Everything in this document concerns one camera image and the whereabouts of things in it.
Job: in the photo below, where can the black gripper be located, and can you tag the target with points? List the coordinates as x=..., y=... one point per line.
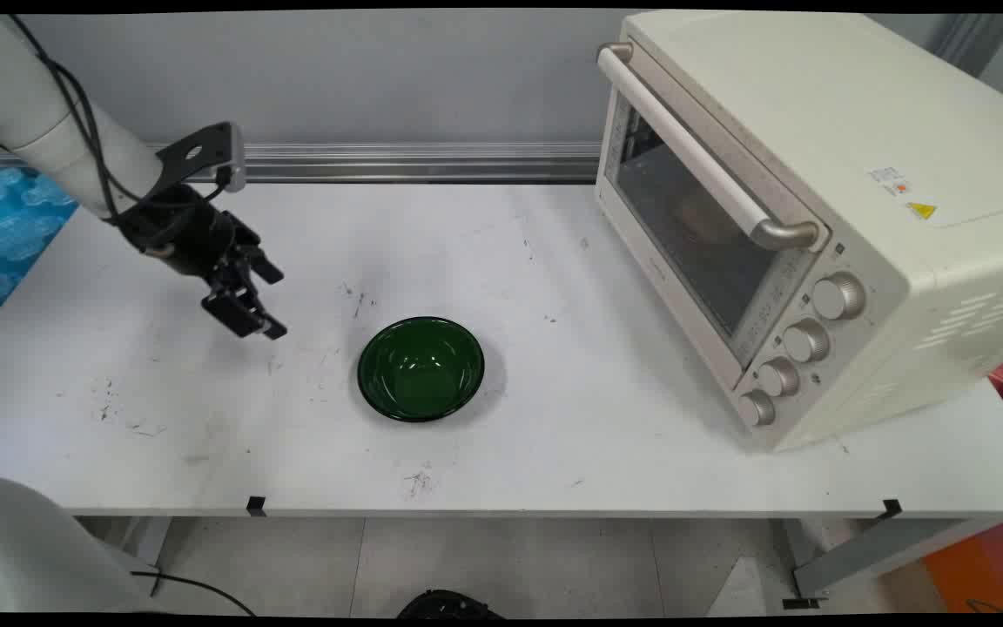
x=178, y=231

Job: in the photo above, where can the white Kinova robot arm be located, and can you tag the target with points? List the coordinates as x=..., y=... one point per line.
x=40, y=104

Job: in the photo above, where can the dark green bowl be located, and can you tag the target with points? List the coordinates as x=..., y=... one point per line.
x=420, y=369

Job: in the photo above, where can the black tape marker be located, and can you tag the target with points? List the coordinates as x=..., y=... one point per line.
x=256, y=504
x=892, y=508

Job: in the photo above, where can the blue bubble wrap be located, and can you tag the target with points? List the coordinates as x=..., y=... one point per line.
x=5, y=235

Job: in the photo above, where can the grey upright table leg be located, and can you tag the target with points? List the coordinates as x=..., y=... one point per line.
x=149, y=540

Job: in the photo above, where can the black round floor object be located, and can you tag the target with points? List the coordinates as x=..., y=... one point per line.
x=449, y=604

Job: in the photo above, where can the largest silver oven knob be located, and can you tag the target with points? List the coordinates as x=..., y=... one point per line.
x=838, y=296

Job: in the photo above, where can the cream toaster oven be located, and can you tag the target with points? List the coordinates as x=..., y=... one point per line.
x=858, y=174

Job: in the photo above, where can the white label sticker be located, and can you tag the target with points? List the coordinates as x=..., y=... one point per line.
x=889, y=180

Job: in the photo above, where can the yellow warning triangle sticker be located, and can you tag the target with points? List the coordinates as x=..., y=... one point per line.
x=922, y=210

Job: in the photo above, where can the grey slanted table leg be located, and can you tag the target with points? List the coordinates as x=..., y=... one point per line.
x=885, y=549

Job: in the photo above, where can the orange floor mat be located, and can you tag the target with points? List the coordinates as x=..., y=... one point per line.
x=985, y=570

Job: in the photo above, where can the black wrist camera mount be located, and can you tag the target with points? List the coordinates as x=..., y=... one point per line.
x=197, y=152

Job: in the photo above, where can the aluminium profile rail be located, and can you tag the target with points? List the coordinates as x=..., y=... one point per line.
x=414, y=162

